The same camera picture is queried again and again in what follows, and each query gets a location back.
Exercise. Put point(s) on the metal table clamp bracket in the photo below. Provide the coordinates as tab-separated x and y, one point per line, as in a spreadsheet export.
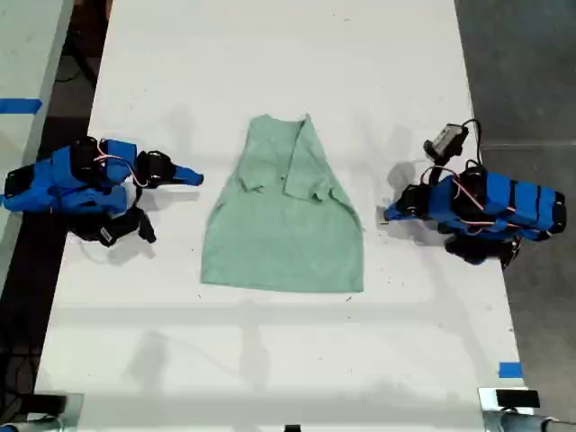
488	407
74	407

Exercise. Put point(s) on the blue and black robot arm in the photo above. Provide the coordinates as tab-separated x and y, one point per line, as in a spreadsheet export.
67	180
504	202

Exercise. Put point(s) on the grey gripper camera box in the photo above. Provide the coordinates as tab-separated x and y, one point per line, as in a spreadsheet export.
446	139

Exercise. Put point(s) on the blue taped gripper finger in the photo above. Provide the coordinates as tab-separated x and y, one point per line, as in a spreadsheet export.
393	218
189	174
398	208
180	183

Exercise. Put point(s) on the white side table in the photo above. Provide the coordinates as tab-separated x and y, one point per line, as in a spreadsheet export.
22	54

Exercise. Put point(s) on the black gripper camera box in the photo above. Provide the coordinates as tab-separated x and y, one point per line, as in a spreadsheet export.
114	231

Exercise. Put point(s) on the tiny black edge clip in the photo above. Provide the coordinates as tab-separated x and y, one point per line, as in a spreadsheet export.
292	428

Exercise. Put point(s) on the short blue tape piece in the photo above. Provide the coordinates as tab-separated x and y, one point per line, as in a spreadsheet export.
510	370

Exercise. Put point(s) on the pale green T-shirt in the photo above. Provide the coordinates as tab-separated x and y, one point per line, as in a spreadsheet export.
279	243

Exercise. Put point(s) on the black camera stalk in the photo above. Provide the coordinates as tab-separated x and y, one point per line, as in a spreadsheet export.
145	227
443	164

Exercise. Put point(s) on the grey metal pipe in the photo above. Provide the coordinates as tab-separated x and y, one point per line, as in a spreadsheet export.
27	425
535	424

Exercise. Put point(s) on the small black box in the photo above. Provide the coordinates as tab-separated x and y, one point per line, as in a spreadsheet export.
517	398
47	404

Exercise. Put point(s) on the long blue tape strip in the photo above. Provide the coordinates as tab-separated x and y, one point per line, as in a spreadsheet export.
20	105

